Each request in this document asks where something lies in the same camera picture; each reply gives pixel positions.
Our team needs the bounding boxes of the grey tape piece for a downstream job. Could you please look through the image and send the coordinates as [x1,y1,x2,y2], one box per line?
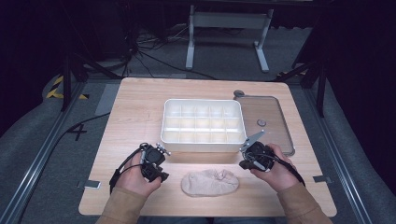
[312,175,332,184]
[77,179,102,190]

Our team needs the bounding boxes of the white divided storage box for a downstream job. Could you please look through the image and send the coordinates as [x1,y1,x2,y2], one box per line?
[160,98,248,153]

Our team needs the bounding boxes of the hand-held gripper cable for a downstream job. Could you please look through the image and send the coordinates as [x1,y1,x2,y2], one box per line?
[108,147,148,194]
[267,154,306,188]

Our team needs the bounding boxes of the person's right hand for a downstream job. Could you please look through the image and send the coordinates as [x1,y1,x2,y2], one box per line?
[250,143,302,193]

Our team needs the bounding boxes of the aluminium floor rail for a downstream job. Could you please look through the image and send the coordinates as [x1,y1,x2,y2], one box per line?
[303,87,375,224]
[0,80,88,224]

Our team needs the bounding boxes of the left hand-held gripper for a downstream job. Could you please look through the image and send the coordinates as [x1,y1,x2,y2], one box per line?
[139,142,172,183]

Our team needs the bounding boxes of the black cable bundle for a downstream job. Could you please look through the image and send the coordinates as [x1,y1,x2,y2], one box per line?
[120,27,219,80]

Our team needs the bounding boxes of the person's left hand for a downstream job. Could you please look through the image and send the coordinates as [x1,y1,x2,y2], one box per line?
[115,152,163,198]

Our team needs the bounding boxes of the black floor cable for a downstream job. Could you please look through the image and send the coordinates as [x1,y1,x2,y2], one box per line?
[36,111,111,188]

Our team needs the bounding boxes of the left hand-held gripper cable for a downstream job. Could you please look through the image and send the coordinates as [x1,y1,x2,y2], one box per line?
[108,147,148,194]

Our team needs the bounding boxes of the black tripod stand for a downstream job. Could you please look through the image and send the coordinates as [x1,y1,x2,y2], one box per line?
[274,60,328,119]
[60,52,122,113]

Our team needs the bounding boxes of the right hand-held gripper cable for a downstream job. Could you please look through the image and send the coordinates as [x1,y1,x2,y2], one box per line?
[267,154,306,188]

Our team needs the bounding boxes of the beige sock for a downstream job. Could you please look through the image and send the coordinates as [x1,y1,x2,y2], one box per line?
[180,168,240,198]

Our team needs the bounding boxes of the yellow and black floor tape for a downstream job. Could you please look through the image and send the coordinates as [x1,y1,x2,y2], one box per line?
[46,75,90,101]

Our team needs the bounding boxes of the grey metal stand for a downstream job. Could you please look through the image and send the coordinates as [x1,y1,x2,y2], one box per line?
[185,4,275,74]

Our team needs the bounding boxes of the grey floor patch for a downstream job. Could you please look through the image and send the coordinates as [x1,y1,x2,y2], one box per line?
[94,83,120,116]

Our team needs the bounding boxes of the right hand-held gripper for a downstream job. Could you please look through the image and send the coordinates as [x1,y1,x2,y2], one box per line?
[238,130,276,173]

